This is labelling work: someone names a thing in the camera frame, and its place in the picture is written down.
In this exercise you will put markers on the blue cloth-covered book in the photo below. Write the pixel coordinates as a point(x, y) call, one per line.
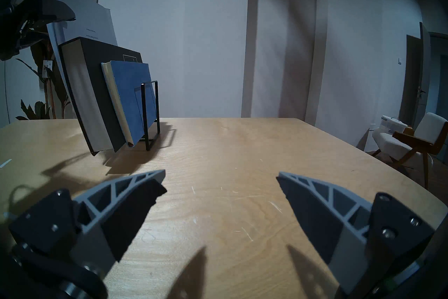
point(136, 91)

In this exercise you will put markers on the white wooden armchair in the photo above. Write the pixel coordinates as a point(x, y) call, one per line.
point(432, 126)

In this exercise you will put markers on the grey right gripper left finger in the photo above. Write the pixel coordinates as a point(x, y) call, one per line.
point(101, 214)

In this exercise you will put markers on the large white paperback book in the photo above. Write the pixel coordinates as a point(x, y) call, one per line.
point(87, 18)

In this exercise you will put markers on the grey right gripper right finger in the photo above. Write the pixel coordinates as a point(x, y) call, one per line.
point(329, 217)

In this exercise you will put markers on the dark door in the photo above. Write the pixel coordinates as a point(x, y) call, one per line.
point(414, 74)

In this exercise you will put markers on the white plant tag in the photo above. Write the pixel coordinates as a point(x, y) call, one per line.
point(47, 69)

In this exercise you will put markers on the white plastic container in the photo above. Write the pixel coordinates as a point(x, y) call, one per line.
point(393, 122)

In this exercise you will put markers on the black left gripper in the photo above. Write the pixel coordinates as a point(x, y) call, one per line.
point(14, 28)

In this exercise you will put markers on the white tape strip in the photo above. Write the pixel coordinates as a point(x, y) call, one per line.
point(5, 163)

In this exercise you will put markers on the tall green potted plant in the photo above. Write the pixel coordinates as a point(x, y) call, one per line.
point(35, 111)

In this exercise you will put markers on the thick black hardcover book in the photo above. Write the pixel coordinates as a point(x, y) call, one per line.
point(94, 56)

